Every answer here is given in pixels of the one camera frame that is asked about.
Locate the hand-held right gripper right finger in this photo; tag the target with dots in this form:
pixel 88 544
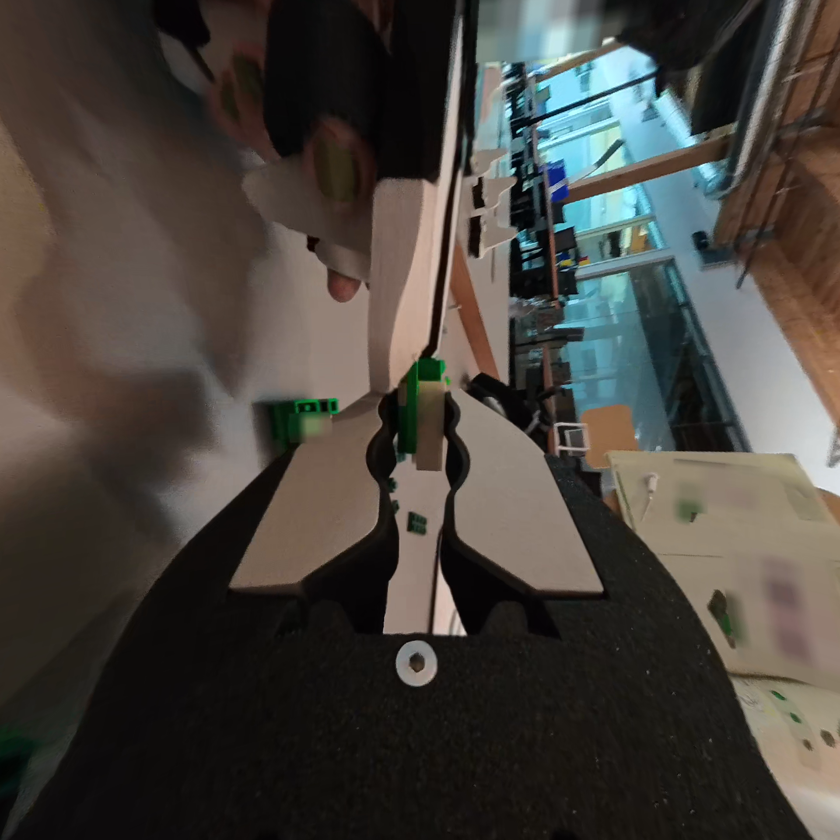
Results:
pixel 525 518

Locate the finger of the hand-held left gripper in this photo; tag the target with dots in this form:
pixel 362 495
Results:
pixel 403 275

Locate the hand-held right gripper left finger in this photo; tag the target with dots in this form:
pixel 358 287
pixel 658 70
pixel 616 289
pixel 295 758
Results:
pixel 315 518

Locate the green lego assembly white brick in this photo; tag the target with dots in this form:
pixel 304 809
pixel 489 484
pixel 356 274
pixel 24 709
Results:
pixel 282 420

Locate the scattered dark green lego pieces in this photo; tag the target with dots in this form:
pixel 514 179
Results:
pixel 392 487

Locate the dark green lego plate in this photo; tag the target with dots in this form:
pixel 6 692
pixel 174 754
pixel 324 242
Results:
pixel 417 523

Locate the open lego instruction booklet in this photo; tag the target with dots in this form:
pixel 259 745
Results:
pixel 656 525

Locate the person's left hand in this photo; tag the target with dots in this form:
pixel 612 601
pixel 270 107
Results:
pixel 246 98

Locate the tan rounded board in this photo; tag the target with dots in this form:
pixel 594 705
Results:
pixel 607 426

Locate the spare hand-held gripper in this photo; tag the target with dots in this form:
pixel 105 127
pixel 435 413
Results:
pixel 492 394

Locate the white frame stand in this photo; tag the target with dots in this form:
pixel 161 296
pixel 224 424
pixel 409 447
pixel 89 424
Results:
pixel 571 439

